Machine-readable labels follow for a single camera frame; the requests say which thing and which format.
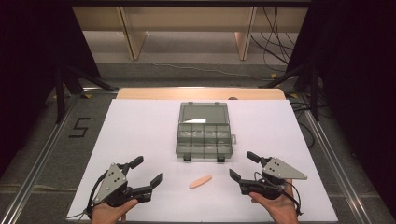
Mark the black tape floor mark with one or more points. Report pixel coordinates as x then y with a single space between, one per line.
79 127

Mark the person's right hand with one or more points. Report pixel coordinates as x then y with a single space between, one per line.
281 210

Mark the black curtain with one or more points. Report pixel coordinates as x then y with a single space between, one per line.
31 62
358 77

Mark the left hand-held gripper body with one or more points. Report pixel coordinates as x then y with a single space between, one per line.
111 183

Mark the aluminium floor rail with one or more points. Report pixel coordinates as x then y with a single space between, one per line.
40 165
336 168

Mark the black tripod stand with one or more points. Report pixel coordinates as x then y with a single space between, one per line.
314 93
59 93

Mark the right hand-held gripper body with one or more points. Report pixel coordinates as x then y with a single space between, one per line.
280 170

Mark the person's left hand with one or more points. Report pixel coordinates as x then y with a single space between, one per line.
107 214

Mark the orange oval flat piece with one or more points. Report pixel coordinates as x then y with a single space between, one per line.
200 181

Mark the yellow tape piece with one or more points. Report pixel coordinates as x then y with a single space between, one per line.
86 96
293 95
273 76

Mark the light wooden shelf unit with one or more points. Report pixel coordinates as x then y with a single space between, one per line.
186 18

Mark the grey transparent compartment box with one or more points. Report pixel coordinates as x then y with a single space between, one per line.
204 137

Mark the white table cover sheet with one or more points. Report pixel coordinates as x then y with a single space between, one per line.
140 140

